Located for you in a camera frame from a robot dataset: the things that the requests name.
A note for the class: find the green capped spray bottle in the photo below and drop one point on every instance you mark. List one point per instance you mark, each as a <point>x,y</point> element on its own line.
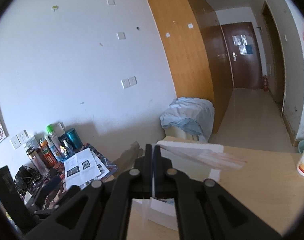
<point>54,137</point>

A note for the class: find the orange bottle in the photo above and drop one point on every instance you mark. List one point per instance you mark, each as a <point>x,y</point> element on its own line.
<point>47,153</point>

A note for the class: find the white wall socket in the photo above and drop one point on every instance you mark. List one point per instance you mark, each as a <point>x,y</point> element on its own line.
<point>19,139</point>

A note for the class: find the printed paper sheets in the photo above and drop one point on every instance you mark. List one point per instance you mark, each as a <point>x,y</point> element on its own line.
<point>83,168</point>

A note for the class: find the white wall switch pair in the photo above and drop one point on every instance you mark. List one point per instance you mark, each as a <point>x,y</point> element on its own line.
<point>131,81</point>

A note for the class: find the blue cloth covered bin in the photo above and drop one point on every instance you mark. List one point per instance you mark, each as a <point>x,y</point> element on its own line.
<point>193,116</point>

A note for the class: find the brown entrance door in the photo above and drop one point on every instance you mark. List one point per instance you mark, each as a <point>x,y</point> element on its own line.
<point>244,55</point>

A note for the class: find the red fire extinguisher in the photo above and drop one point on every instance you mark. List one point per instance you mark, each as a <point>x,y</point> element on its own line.
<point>265,83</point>

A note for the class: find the teal cup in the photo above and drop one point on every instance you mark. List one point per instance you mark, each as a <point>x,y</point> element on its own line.
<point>74,138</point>

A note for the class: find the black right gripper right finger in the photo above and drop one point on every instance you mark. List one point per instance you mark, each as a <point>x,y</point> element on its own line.
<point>172,183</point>

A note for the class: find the wooden wardrobe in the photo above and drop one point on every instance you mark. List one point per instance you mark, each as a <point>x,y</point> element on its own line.
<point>196,51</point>

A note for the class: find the clear plastic packet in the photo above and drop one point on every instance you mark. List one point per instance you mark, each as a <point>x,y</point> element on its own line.
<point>199,161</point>

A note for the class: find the patterned side table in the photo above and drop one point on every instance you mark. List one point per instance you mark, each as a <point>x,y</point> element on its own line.
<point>50,190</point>

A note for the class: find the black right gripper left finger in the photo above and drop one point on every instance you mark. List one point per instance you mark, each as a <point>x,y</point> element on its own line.
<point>133,184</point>

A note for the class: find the dark thermos flask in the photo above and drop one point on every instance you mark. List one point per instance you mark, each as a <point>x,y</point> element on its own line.
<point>37,161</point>

